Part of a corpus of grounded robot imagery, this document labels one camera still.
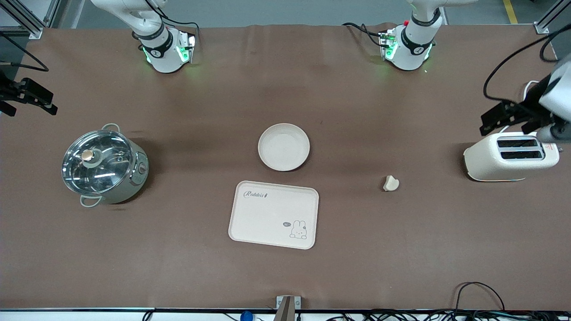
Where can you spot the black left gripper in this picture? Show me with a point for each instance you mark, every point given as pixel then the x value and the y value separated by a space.
pixel 531 105

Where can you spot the aluminium frame profile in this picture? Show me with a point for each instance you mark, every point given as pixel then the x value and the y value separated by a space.
pixel 551 18
pixel 35 22

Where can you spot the glass pot lid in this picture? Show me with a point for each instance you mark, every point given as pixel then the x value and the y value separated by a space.
pixel 96 162

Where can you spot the cream rabbit print tray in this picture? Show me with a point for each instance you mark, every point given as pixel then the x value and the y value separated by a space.
pixel 267 218

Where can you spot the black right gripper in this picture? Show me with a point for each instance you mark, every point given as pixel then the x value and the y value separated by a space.
pixel 10 91

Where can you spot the left arm base connector panel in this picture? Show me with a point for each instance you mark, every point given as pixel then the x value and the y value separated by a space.
pixel 387 44

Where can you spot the right arm base connector panel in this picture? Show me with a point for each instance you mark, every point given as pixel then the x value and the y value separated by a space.
pixel 187 47

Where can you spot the cream two-slot toaster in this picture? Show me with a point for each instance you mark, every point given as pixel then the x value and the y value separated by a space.
pixel 504 167

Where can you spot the blue round cap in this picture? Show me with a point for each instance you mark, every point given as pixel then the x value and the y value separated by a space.
pixel 246 316

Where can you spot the pale green electric pot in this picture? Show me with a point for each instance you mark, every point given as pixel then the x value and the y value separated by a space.
pixel 134 178

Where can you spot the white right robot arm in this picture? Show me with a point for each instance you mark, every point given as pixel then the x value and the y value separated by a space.
pixel 165 58

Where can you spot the grey metal camera bracket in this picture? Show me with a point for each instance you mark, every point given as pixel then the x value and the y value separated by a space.
pixel 287 307

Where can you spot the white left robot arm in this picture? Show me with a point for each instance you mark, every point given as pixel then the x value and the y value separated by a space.
pixel 410 53

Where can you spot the white steamed bun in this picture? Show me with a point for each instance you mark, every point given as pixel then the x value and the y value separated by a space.
pixel 391 183

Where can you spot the cream round plate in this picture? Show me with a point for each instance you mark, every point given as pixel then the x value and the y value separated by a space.
pixel 283 147

